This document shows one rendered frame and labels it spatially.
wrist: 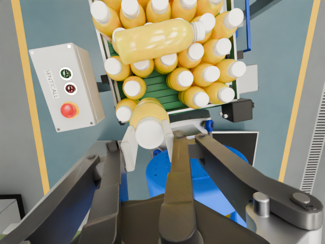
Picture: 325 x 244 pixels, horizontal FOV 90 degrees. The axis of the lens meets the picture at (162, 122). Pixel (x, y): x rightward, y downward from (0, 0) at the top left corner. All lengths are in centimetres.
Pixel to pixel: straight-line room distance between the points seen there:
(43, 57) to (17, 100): 145
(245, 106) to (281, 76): 137
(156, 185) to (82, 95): 28
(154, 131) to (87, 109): 27
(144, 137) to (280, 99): 184
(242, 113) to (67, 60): 53
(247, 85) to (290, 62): 127
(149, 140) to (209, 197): 21
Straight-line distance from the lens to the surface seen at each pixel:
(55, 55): 47
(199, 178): 42
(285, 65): 198
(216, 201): 39
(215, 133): 155
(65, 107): 46
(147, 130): 21
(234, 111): 59
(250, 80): 77
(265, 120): 194
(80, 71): 45
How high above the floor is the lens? 152
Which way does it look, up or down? 76 degrees down
